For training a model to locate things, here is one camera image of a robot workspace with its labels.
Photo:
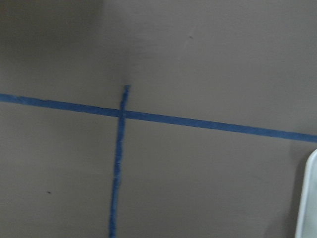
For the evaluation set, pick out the cream rabbit tray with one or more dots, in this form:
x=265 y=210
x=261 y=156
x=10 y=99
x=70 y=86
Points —
x=306 y=226

